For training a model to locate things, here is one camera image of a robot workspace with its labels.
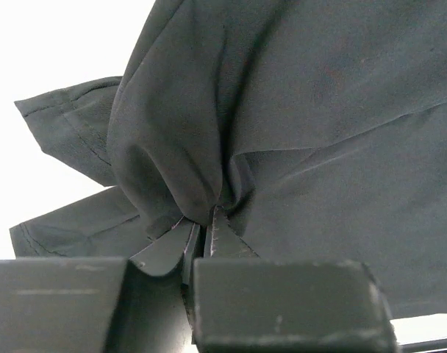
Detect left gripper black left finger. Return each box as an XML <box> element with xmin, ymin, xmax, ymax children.
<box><xmin>0</xmin><ymin>221</ymin><xmax>200</xmax><ymax>352</ymax></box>

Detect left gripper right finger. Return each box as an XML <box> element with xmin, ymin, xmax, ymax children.
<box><xmin>193</xmin><ymin>207</ymin><xmax>398</xmax><ymax>352</ymax></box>

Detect black trousers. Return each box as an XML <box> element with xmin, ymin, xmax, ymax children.
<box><xmin>10</xmin><ymin>1</ymin><xmax>447</xmax><ymax>318</ymax></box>

